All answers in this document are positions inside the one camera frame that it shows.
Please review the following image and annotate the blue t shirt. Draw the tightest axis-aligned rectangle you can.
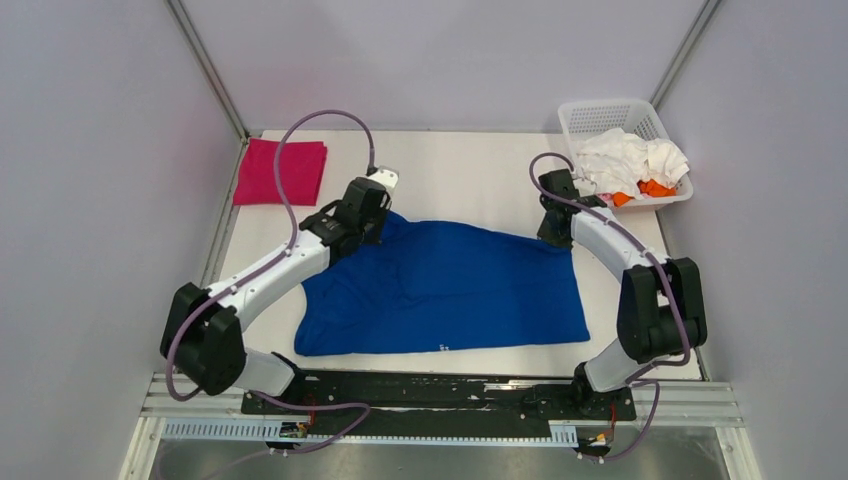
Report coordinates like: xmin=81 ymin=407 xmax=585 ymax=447
xmin=294 ymin=214 xmax=590 ymax=357

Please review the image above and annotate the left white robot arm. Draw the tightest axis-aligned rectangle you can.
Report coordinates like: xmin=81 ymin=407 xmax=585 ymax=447
xmin=160 ymin=168 xmax=399 ymax=413

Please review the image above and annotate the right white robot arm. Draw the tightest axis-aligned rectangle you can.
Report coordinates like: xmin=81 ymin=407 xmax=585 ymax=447
xmin=533 ymin=169 xmax=708 ymax=418

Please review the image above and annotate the folded pink t shirt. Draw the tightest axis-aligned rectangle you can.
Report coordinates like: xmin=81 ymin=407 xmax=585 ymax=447
xmin=233 ymin=139 xmax=328 ymax=206

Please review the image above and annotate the white crumpled t shirt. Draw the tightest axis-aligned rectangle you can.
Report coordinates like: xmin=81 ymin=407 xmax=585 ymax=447
xmin=576 ymin=128 xmax=690 ymax=200

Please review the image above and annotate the orange garment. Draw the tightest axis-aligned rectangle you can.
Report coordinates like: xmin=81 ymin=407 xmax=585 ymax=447
xmin=611 ymin=180 xmax=677 ymax=207

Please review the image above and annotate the white plastic basket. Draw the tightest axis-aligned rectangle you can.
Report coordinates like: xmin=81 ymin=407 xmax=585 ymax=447
xmin=557 ymin=99 xmax=694 ymax=211

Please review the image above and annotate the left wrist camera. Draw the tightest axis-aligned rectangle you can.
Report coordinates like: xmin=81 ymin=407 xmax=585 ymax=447
xmin=367 ymin=166 xmax=399 ymax=192

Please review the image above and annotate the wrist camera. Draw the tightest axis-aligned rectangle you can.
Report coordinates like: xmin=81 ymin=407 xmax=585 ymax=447
xmin=367 ymin=166 xmax=399 ymax=192
xmin=573 ymin=176 xmax=596 ymax=196

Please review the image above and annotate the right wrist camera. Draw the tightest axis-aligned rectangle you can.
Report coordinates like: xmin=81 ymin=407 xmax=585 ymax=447
xmin=573 ymin=176 xmax=596 ymax=196

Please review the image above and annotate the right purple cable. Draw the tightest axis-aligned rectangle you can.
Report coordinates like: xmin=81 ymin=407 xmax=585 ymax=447
xmin=528 ymin=152 xmax=694 ymax=463

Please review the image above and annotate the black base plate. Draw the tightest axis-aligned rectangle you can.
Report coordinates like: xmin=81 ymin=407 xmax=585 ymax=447
xmin=281 ymin=370 xmax=636 ymax=434

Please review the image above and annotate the white slotted cable duct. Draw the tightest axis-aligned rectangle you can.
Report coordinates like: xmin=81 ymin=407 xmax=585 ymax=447
xmin=161 ymin=418 xmax=579 ymax=448

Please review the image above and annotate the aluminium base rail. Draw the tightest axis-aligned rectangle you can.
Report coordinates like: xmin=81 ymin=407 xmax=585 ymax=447
xmin=139 ymin=374 xmax=747 ymax=429

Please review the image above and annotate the right aluminium frame post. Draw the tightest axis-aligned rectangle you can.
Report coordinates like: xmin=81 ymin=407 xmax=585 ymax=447
xmin=649 ymin=0 xmax=723 ymax=110

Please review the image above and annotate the aluminium frame post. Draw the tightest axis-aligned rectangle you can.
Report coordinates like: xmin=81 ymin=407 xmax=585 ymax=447
xmin=164 ymin=0 xmax=250 ymax=144
xmin=649 ymin=0 xmax=723 ymax=110

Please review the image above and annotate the left aluminium frame post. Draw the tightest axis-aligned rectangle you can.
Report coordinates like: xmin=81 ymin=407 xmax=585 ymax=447
xmin=164 ymin=0 xmax=250 ymax=144

